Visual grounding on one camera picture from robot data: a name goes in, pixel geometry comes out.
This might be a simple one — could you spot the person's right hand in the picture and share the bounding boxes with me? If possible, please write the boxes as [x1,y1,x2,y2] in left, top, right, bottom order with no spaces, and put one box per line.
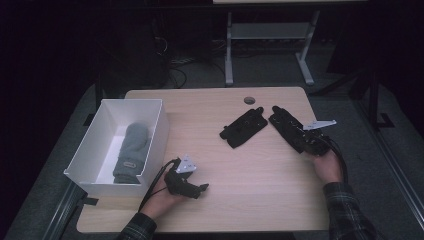
[310,149,344,185]

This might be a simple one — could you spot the black glove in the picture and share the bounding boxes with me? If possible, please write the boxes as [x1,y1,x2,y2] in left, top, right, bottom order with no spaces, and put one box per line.
[219,106,269,150]
[268,105,313,155]

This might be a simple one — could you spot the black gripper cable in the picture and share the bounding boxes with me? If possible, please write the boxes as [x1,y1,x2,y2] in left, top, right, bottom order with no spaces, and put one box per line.
[323,135,350,184]
[137,157,182,213]

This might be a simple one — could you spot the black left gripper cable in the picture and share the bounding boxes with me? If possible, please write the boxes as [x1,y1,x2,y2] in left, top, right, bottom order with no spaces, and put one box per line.
[137,157,182,213]

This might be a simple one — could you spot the grey fluffy mitten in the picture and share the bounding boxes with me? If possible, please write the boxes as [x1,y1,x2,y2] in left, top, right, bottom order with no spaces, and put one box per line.
[112,121,150,185]

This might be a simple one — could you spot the white box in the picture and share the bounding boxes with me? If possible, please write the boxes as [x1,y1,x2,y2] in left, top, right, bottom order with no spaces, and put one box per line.
[63,98,170,198]

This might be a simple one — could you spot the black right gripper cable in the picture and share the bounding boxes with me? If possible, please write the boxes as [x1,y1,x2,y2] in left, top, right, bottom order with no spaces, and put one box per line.
[323,135,350,184]

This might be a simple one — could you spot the grey metal desk frame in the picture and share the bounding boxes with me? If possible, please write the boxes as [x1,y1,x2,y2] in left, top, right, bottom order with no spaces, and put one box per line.
[212,0,368,88]

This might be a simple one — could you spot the person's left hand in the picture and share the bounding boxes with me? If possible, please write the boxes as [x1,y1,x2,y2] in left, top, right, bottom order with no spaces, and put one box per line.
[139,173,188,222]

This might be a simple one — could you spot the black stand legs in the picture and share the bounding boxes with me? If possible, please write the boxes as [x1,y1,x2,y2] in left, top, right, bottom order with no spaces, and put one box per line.
[308,64,396,132]

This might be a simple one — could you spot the black floor cables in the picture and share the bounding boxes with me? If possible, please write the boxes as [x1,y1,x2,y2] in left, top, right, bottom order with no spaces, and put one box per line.
[151,19,228,90]

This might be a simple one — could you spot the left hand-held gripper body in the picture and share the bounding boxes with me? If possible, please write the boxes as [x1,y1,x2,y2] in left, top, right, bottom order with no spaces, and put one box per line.
[163,154,198,199]

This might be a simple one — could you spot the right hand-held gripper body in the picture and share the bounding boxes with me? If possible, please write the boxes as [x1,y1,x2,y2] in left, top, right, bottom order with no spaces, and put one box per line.
[299,119,338,158]

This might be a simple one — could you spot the aluminium frame rail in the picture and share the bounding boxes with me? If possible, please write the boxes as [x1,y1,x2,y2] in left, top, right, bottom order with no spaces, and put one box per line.
[41,181,86,240]
[351,98,424,232]

